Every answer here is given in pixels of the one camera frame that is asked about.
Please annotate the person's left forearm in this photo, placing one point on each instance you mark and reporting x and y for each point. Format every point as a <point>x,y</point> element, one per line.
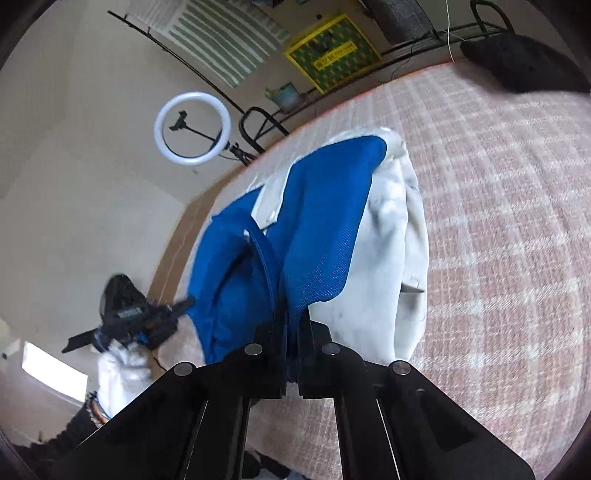
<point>69,434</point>

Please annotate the green striped white cloth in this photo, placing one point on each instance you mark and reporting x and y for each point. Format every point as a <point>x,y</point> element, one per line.
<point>221,37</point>

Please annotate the black metal tube rack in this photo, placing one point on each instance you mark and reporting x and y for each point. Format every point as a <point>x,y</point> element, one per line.
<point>241,127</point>

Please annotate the thin black rod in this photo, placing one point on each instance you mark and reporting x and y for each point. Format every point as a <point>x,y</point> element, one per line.
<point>148,32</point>

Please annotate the white and blue jacket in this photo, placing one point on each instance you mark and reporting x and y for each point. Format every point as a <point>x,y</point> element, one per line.
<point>323,230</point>

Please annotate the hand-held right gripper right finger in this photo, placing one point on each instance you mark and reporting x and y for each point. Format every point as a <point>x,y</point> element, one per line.
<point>302,355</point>

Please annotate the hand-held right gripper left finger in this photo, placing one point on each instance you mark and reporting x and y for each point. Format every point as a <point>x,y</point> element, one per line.
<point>282,350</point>

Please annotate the teal pot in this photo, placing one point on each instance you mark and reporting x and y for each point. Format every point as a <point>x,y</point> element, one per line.
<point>286,97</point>

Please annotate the person's left hand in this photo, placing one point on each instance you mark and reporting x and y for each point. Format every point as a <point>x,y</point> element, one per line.
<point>120,374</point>

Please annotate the black cloth bag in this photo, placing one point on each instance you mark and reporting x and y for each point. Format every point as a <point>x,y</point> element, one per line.
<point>521,64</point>

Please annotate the yellow green wall poster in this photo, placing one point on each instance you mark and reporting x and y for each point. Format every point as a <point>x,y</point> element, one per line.
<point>334,55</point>

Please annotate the grey checked cloth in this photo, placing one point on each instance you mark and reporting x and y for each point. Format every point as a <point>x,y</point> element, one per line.
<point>397,18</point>

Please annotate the pink plaid blanket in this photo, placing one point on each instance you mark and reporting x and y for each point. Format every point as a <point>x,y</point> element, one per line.
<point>508,230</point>

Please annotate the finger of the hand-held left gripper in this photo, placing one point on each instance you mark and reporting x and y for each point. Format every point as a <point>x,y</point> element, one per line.
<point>178,308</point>

